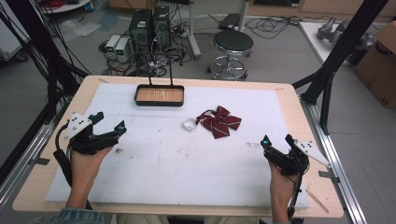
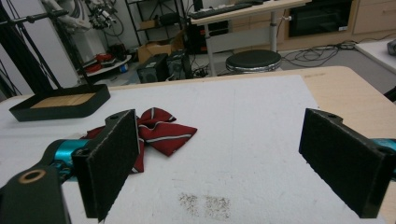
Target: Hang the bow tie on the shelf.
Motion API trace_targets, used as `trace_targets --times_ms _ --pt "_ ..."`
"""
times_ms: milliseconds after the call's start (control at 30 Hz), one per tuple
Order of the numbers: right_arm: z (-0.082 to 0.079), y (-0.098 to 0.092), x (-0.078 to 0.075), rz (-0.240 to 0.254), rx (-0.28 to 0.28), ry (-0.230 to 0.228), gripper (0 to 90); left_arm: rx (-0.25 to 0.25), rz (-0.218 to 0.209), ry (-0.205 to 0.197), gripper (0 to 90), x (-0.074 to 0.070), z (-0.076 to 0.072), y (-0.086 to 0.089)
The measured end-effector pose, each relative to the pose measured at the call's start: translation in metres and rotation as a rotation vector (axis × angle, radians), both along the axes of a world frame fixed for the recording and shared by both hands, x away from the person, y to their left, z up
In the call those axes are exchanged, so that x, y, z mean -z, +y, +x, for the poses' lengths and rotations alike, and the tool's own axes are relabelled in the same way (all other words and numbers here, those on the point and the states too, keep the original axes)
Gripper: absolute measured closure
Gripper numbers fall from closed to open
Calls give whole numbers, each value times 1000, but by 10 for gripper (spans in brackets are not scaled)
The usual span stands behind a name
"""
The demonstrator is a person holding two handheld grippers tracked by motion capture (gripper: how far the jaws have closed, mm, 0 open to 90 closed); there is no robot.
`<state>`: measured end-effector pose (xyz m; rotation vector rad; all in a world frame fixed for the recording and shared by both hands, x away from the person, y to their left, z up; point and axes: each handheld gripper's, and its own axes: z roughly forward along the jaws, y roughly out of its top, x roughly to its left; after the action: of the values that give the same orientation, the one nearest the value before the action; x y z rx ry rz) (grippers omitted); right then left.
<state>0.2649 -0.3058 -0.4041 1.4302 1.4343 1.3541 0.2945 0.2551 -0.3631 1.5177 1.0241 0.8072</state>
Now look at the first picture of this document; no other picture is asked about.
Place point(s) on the round white table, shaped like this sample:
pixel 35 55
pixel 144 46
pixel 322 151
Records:
pixel 63 5

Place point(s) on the white power supply unit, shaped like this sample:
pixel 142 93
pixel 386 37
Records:
pixel 122 49
pixel 112 45

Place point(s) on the black metal frame strut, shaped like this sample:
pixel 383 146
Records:
pixel 339 53
pixel 46 46

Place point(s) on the white platform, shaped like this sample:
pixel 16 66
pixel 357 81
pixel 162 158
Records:
pixel 314 40

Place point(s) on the brown cardboard box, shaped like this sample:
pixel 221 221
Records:
pixel 378 65

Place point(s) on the black metal hanger stand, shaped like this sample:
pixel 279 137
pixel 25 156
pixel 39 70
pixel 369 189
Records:
pixel 170 68

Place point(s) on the dark red striped bow tie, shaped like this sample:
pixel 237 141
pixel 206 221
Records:
pixel 219 123

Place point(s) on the aluminium rail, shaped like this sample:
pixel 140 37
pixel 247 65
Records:
pixel 25 155
pixel 339 174

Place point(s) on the grey tape piece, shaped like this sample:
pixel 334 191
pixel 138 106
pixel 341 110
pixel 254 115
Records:
pixel 329 175
pixel 42 161

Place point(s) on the black computer tower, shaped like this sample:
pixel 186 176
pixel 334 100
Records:
pixel 161 25
pixel 140 29

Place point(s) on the white foam mat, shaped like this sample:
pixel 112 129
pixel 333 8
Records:
pixel 174 168

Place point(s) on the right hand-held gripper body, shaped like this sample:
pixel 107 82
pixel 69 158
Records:
pixel 292 161

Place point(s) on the thin wooden stick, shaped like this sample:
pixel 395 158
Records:
pixel 317 201

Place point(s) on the black tray with wooden bottom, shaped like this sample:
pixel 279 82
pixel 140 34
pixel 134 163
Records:
pixel 159 95

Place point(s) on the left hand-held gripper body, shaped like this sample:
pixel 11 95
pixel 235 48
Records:
pixel 81 141

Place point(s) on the person's right hand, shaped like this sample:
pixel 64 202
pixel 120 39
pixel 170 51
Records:
pixel 281 183

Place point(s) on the white post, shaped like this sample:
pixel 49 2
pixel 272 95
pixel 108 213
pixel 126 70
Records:
pixel 243 15

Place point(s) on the grey desk leg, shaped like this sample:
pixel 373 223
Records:
pixel 193 34

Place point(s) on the grey robot part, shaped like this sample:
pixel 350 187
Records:
pixel 334 31

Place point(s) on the black round stool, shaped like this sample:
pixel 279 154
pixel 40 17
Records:
pixel 233 42

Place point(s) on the black flat box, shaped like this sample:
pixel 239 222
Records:
pixel 229 21

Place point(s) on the person's left hand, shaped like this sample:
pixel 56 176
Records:
pixel 87 166

